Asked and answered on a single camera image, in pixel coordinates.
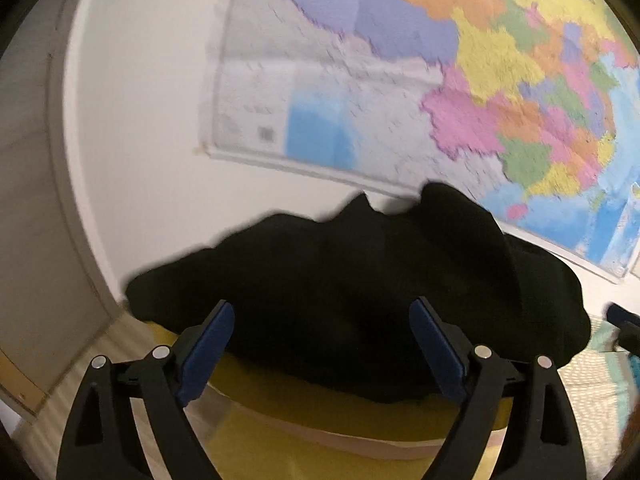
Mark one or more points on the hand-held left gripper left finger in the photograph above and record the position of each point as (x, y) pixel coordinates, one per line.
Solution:
(205, 350)

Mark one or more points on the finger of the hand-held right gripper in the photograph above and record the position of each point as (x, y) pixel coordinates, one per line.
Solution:
(624, 317)

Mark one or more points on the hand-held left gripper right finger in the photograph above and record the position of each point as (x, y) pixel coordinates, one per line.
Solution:
(437, 350)

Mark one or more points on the black garment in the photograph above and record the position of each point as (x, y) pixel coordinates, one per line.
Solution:
(350, 270)

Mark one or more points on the patterned patchwork bedsheet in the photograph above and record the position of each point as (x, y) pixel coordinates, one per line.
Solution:
(590, 400)

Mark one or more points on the grey wardrobe panel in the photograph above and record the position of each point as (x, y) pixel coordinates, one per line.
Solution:
(35, 210)

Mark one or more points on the colourful wall map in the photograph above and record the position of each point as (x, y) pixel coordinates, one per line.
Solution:
(450, 85)

